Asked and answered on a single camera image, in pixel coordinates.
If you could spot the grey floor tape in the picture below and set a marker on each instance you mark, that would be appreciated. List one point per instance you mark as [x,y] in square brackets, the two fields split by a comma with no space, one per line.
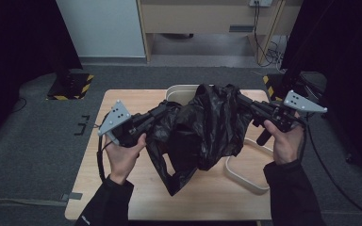
[72,196]

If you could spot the black curtain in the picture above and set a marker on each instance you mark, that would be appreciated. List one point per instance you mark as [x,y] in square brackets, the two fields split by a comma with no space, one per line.
[19,47]
[342,47]

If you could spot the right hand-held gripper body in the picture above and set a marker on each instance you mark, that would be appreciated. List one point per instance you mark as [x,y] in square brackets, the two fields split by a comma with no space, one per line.
[283,117]

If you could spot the white partition panel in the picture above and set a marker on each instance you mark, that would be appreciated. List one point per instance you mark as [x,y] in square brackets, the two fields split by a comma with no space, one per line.
[100,28]

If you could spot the black plastic trash bag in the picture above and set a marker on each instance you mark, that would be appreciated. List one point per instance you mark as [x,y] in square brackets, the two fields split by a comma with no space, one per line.
[201,132]

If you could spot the wall power outlet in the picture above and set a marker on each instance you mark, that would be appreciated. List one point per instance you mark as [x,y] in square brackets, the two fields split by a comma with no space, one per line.
[260,2]

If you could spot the person's right hand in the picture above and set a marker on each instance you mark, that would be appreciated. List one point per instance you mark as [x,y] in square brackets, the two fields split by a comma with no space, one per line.
[287,146]

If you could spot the light wooden desk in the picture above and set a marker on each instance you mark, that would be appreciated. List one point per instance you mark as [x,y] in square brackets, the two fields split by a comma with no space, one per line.
[201,15]

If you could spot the person's left hand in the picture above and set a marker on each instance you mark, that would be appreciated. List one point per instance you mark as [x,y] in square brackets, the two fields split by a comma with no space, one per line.
[124,160]

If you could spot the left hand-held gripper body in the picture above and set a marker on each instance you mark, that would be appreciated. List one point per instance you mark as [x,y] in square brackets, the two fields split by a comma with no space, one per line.
[116,117]

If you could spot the striped black stand base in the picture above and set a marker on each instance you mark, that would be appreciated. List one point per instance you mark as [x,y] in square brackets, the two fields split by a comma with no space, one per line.
[70,86]
[273,83]

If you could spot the white face trash bin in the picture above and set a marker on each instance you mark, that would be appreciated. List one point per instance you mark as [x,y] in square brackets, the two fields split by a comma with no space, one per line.
[179,94]

